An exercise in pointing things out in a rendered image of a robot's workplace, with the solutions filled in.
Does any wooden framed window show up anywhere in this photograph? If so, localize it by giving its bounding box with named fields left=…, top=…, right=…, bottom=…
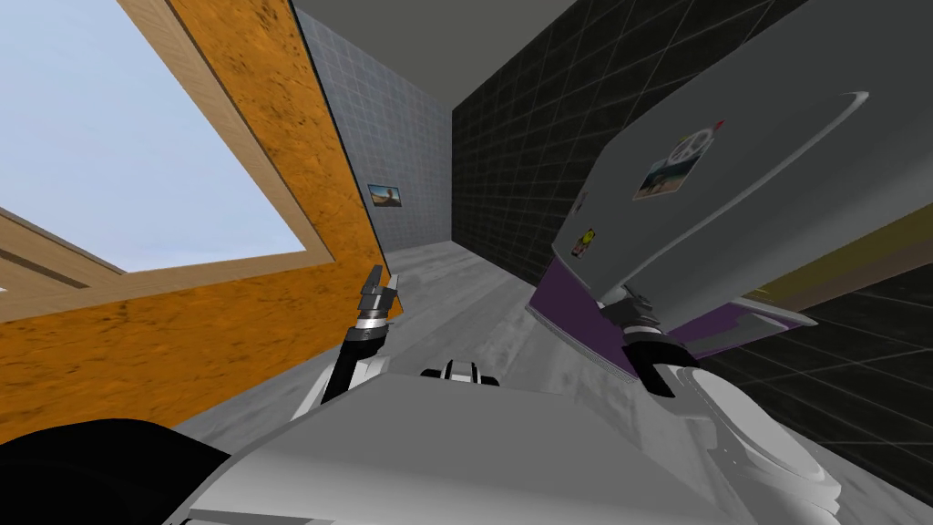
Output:
left=0, top=0, right=337, bottom=324

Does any grey curved fridge handle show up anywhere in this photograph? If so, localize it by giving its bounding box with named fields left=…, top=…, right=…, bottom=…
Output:
left=631, top=90, right=872, bottom=294

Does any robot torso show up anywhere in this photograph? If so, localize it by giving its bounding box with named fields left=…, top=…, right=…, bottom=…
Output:
left=166, top=358, right=737, bottom=525

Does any small wall picture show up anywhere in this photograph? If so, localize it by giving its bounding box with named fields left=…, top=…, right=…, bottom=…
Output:
left=367, top=182, right=405, bottom=210

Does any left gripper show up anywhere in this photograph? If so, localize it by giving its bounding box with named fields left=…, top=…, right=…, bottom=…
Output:
left=356, top=263, right=401, bottom=315

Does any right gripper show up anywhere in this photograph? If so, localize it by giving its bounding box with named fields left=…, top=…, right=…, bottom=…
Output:
left=599, top=286, right=663, bottom=331

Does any grey fridge door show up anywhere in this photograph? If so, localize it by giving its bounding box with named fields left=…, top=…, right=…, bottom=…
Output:
left=549, top=0, right=933, bottom=309

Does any grey fridge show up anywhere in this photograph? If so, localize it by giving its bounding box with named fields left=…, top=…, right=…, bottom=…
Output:
left=524, top=0, right=933, bottom=385

